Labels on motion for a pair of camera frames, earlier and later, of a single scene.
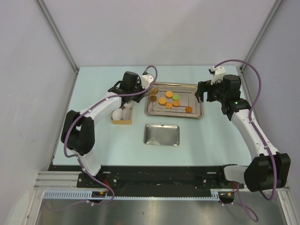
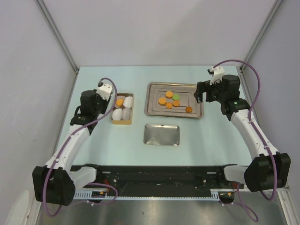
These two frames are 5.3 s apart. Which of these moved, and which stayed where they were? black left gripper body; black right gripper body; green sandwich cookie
Moved: black left gripper body
Stayed: green sandwich cookie; black right gripper body
